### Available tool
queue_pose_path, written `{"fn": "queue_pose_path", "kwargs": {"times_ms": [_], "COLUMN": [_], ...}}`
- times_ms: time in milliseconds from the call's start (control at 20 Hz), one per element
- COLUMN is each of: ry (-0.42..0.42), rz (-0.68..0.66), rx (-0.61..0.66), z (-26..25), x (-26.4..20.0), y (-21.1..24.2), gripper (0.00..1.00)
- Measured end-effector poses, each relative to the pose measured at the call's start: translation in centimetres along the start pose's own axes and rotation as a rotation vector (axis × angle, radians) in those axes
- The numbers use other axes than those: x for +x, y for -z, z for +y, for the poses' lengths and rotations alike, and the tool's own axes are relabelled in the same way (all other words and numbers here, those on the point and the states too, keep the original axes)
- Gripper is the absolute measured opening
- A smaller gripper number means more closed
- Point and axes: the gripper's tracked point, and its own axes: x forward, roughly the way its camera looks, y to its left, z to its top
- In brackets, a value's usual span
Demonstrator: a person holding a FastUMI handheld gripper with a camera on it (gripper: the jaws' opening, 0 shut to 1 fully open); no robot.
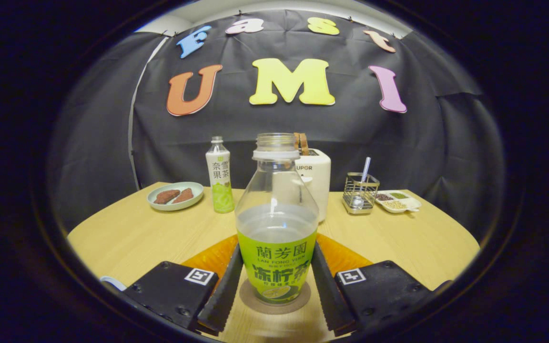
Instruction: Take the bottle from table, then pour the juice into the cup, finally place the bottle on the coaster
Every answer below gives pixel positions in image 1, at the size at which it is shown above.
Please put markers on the white divided snack tray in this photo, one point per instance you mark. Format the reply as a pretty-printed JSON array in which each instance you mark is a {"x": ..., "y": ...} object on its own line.
[{"x": 398, "y": 205}]

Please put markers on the brown food piece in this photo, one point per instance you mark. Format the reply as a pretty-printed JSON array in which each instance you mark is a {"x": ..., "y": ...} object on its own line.
[
  {"x": 166, "y": 196},
  {"x": 185, "y": 195}
]

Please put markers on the slim white green drink bottle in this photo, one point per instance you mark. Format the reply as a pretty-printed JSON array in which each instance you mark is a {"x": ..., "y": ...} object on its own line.
[{"x": 220, "y": 176}]

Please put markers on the wooden table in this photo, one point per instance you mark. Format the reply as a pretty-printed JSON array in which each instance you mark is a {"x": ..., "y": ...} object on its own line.
[{"x": 398, "y": 247}]

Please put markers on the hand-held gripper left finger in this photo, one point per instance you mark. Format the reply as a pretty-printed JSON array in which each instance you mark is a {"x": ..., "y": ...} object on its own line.
[{"x": 224, "y": 295}]

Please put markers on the white toaster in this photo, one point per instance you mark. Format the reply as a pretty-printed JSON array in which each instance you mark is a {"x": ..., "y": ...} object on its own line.
[{"x": 320, "y": 183}]

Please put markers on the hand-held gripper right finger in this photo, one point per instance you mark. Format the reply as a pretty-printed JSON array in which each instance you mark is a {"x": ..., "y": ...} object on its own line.
[{"x": 329, "y": 300}]

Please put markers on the toast slice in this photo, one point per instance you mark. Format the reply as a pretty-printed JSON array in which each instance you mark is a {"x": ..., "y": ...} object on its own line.
[{"x": 303, "y": 143}]

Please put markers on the pale green plate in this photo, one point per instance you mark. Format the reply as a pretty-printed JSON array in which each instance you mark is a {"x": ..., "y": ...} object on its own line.
[{"x": 174, "y": 206}]

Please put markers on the white cup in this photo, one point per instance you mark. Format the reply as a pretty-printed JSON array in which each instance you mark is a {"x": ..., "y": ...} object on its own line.
[{"x": 112, "y": 282}]

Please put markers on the green label juice bottle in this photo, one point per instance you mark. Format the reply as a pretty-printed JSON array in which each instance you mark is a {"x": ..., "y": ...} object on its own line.
[{"x": 277, "y": 267}]

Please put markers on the brown round coaster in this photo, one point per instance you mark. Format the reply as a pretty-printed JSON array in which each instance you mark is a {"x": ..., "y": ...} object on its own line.
[{"x": 274, "y": 309}]

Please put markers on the metal spoon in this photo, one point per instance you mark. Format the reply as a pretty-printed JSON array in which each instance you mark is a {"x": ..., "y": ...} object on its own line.
[{"x": 365, "y": 169}]

